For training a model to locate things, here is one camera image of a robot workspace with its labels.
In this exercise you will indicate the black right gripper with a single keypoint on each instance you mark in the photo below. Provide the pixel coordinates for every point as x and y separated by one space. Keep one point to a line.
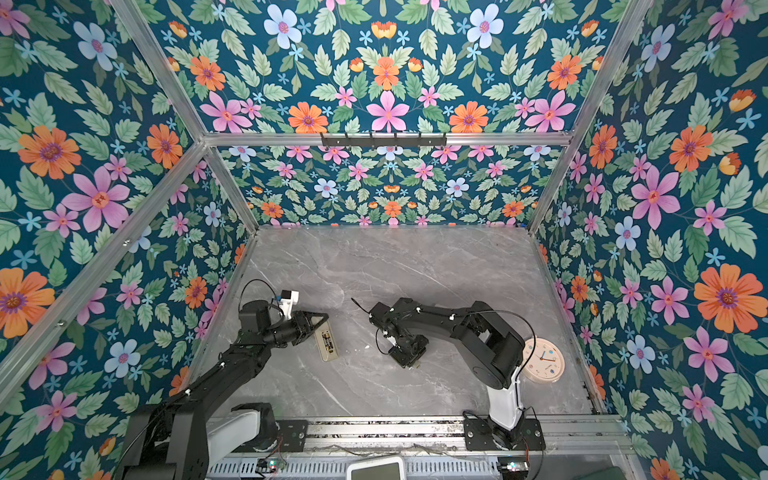
406 362

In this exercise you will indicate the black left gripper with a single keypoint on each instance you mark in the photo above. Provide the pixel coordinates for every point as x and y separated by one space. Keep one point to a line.
300 326

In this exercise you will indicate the beige remote control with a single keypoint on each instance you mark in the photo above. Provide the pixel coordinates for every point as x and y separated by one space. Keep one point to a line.
329 351

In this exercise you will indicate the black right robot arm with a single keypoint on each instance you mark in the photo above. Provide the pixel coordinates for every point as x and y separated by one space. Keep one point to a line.
492 350

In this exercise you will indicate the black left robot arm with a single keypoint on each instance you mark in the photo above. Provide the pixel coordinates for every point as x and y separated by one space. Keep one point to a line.
171 439

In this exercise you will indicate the white display device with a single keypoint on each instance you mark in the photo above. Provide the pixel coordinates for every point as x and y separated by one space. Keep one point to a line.
381 468

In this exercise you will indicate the black hook rack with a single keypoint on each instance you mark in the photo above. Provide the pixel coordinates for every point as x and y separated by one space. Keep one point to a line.
371 140

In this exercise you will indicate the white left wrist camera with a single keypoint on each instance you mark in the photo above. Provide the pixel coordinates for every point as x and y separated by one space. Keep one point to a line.
287 300

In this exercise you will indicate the aluminium mounting rail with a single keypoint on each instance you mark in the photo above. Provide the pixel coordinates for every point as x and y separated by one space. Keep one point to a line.
567 434

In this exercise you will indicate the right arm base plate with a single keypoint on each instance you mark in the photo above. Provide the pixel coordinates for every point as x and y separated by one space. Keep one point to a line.
481 434

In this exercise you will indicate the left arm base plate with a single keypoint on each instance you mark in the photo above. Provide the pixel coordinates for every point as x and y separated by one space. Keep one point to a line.
286 436

